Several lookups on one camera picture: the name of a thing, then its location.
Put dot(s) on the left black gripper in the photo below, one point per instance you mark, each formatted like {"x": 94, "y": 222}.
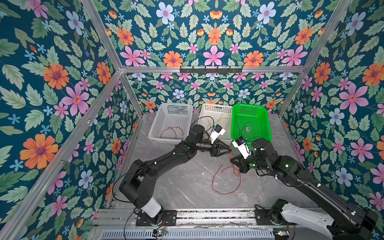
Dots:
{"x": 213, "y": 150}

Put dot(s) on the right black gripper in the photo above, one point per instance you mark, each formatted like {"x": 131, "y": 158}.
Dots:
{"x": 243, "y": 162}

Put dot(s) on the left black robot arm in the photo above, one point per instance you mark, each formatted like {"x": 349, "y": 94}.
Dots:
{"x": 139, "y": 182}

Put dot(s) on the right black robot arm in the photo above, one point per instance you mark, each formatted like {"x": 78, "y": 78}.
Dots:
{"x": 341, "y": 220}

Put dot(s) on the cream perforated basket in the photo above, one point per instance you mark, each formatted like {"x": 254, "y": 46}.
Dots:
{"x": 212, "y": 115}

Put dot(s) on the green plastic basket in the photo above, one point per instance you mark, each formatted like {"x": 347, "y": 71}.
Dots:
{"x": 253, "y": 116}

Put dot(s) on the white mesh basket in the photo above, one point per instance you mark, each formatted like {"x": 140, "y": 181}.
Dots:
{"x": 172, "y": 123}

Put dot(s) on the black hook bar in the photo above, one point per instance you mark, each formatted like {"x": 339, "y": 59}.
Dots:
{"x": 214, "y": 70}

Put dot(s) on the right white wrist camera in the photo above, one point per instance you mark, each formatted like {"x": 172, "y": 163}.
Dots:
{"x": 242, "y": 146}

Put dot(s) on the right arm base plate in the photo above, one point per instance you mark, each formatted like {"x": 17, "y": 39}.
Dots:
{"x": 266, "y": 218}

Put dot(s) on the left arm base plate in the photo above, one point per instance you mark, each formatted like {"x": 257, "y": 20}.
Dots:
{"x": 163, "y": 218}

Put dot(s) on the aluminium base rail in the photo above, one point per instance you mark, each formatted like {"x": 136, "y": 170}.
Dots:
{"x": 196, "y": 224}

